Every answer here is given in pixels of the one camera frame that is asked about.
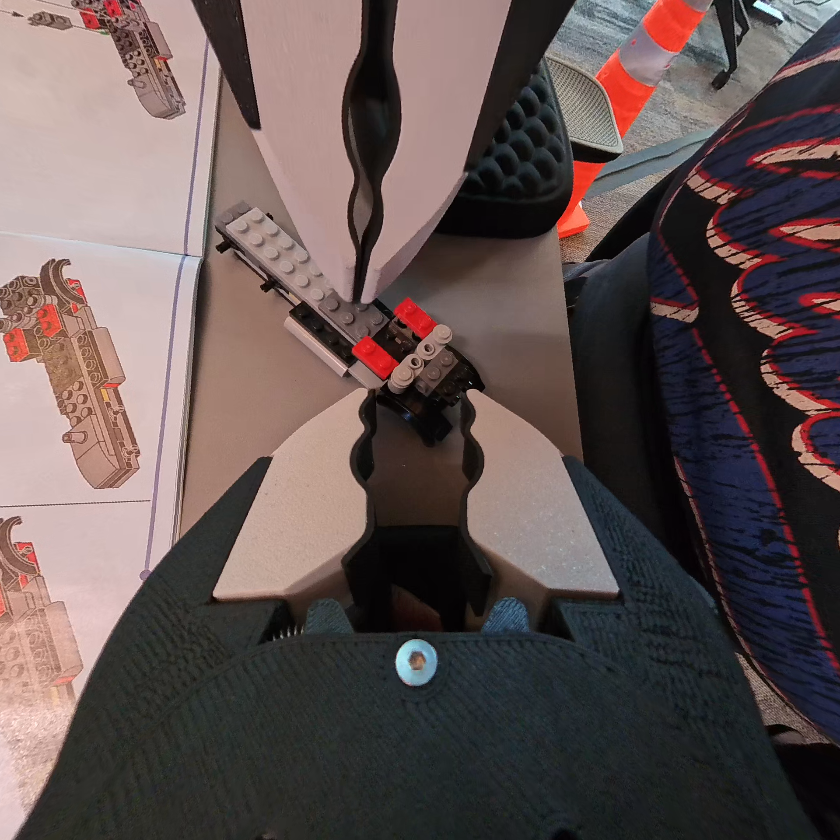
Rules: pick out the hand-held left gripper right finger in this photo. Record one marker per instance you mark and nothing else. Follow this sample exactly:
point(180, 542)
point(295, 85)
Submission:
point(544, 525)

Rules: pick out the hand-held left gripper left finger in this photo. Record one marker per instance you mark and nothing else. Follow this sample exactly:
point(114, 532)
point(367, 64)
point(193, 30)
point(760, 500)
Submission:
point(295, 525)

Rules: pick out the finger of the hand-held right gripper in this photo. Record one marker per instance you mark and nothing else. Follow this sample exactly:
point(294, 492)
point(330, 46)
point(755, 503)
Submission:
point(439, 98)
point(302, 98)

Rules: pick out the grey black toy brick model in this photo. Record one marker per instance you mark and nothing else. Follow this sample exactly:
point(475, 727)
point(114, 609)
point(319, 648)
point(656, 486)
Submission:
point(282, 256)

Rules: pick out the brick instruction booklet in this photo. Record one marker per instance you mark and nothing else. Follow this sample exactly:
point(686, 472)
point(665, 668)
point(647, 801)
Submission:
point(79, 164)

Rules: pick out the black cushion pad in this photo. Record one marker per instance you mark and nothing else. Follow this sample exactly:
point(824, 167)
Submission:
point(518, 177)

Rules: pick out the grey mesh office chair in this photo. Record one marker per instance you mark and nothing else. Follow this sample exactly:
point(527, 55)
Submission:
point(584, 105)

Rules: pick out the person's black pants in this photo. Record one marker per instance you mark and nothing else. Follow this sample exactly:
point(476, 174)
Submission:
point(617, 394)

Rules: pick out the orange plastic piece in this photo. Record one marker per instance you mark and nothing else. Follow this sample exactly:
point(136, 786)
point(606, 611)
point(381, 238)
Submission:
point(630, 79)

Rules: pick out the person's printed black shirt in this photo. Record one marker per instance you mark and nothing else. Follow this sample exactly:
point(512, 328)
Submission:
point(754, 394)

